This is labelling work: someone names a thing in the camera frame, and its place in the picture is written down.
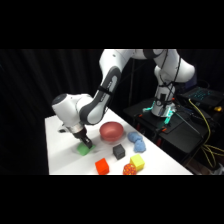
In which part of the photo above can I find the black laptop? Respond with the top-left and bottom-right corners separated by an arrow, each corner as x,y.
179,85 -> 224,111

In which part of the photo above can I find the red cube block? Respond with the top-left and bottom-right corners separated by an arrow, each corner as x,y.
94,157 -> 111,176

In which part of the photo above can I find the black cube block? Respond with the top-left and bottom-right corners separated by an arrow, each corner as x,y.
112,143 -> 126,160

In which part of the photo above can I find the yellow cube block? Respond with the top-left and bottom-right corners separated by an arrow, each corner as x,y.
129,153 -> 146,172

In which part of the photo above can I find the black curtain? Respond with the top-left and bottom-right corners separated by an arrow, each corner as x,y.
0,49 -> 224,176

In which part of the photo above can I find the yellow cable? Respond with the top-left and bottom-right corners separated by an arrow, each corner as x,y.
187,98 -> 224,169

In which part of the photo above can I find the pink bowl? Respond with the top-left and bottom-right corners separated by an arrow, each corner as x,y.
99,121 -> 125,143

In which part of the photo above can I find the green triangle block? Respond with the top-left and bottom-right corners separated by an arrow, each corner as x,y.
76,142 -> 97,157

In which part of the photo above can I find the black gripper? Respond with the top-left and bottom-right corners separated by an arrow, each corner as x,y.
71,125 -> 94,150

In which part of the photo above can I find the black robot stand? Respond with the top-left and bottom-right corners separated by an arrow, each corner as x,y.
122,97 -> 224,165

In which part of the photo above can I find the orange dotted ball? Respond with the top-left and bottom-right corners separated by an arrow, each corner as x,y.
122,162 -> 138,176

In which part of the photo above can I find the blue crumpled cloth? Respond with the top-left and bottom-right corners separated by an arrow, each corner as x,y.
126,131 -> 147,154

